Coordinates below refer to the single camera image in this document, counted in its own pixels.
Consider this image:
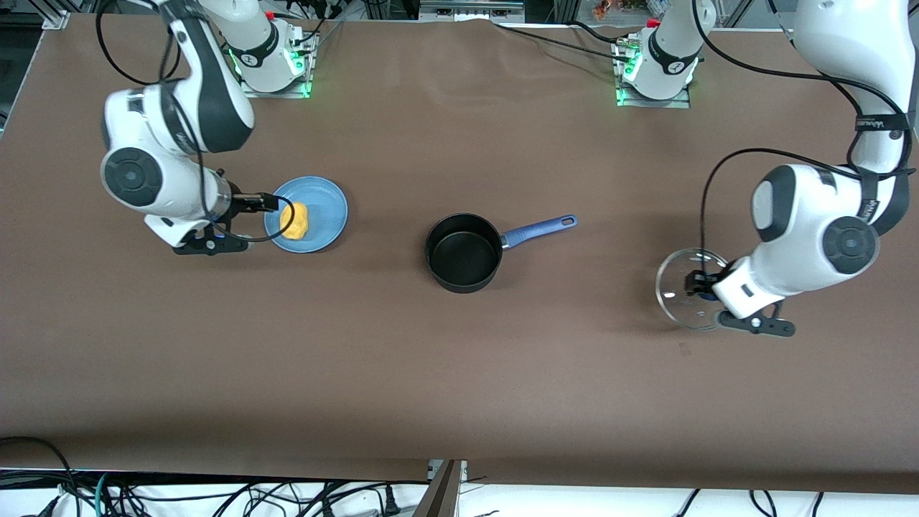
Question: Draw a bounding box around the glass pot lid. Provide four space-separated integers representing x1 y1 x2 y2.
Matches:
655 248 734 332

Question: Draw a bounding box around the yellow potato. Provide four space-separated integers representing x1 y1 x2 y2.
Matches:
279 202 310 241

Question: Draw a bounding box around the blue plate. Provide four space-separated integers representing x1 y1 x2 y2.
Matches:
263 176 350 254

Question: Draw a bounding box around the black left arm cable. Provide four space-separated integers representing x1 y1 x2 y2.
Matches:
693 0 916 288

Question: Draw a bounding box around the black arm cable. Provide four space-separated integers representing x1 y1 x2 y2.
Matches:
693 0 916 288
95 0 297 243

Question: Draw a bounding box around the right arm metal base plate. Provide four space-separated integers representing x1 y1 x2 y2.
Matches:
228 23 319 100

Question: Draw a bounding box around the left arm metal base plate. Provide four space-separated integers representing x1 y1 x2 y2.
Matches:
612 36 696 110

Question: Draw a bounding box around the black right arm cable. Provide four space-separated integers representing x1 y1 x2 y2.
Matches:
95 0 297 243

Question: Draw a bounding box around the black pot with blue handle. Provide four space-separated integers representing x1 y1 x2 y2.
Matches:
425 213 579 294

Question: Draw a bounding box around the black floor cable loop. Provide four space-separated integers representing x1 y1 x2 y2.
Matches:
0 436 81 517

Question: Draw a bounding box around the black cable across table edge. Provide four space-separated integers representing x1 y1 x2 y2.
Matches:
494 20 634 62

